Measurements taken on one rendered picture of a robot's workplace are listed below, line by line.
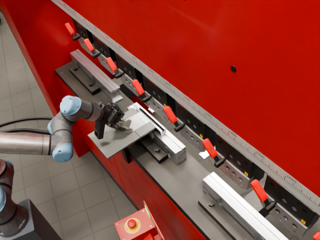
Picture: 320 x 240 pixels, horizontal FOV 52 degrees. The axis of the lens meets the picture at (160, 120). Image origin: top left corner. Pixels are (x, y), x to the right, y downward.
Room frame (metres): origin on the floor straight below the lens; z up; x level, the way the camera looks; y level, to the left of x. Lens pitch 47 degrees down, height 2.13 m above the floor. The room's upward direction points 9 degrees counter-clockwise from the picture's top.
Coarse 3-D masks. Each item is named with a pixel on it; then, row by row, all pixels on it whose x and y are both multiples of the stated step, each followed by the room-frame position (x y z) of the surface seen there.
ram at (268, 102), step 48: (96, 0) 1.20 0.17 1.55; (144, 0) 0.90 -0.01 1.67; (192, 0) 0.72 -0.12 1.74; (240, 0) 0.59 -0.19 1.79; (288, 0) 0.50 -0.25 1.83; (144, 48) 0.94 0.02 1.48; (192, 48) 0.72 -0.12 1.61; (240, 48) 0.58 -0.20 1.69; (288, 48) 0.49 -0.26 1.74; (192, 96) 0.73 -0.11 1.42; (240, 96) 0.57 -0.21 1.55; (288, 96) 0.47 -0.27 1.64; (288, 144) 0.44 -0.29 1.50
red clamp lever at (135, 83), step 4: (136, 80) 0.98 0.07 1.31; (136, 84) 0.97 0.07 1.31; (136, 88) 0.95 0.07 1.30; (140, 88) 0.95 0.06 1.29; (140, 92) 0.94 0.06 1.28; (144, 92) 0.95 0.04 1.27; (144, 96) 0.93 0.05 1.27; (148, 96) 0.93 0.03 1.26; (144, 100) 0.92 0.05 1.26; (148, 100) 0.92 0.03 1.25
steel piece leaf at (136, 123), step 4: (132, 116) 1.09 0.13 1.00; (136, 116) 1.09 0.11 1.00; (132, 120) 1.07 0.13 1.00; (136, 120) 1.06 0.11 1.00; (140, 120) 1.06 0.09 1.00; (132, 124) 1.04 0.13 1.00; (136, 124) 1.04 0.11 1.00; (140, 124) 1.03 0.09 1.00; (144, 124) 1.03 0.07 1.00; (132, 128) 1.02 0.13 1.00; (136, 128) 1.01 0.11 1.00; (124, 132) 1.00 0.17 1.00; (128, 132) 1.00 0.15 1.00
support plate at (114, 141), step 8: (128, 112) 1.13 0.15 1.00; (136, 112) 1.12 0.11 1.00; (112, 128) 1.04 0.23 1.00; (144, 128) 1.01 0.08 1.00; (152, 128) 1.00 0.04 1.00; (104, 136) 1.00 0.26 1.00; (112, 136) 0.99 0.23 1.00; (120, 136) 0.98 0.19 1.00; (128, 136) 0.97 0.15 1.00; (136, 136) 0.97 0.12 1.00; (96, 144) 0.96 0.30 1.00; (104, 144) 0.95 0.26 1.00; (112, 144) 0.94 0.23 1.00; (120, 144) 0.93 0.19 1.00; (128, 144) 0.93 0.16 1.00; (104, 152) 0.90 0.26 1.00; (112, 152) 0.90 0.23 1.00
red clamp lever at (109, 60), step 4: (108, 60) 1.14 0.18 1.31; (112, 60) 1.14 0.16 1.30; (108, 64) 1.14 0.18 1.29; (112, 64) 1.13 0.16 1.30; (112, 68) 1.12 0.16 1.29; (116, 68) 1.12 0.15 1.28; (116, 72) 1.10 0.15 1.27; (120, 72) 1.11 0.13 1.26; (116, 76) 1.09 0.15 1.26; (120, 76) 1.09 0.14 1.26
